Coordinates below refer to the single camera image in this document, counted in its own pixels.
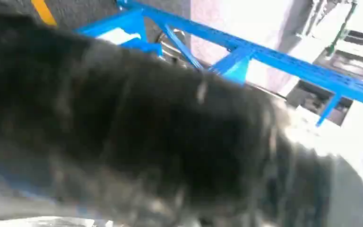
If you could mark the ribbed grey right robot arm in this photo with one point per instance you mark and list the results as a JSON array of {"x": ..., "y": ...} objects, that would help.
[{"x": 28, "y": 109}]

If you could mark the white sheet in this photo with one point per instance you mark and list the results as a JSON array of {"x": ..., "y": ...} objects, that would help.
[{"x": 119, "y": 36}]

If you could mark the dark grey machine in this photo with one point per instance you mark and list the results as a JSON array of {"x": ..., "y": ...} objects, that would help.
[{"x": 350, "y": 62}]

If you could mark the green pole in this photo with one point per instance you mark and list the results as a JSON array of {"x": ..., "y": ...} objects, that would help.
[{"x": 341, "y": 31}]

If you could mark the blue metal frame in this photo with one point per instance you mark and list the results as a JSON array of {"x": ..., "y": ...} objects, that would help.
[{"x": 263, "y": 55}]

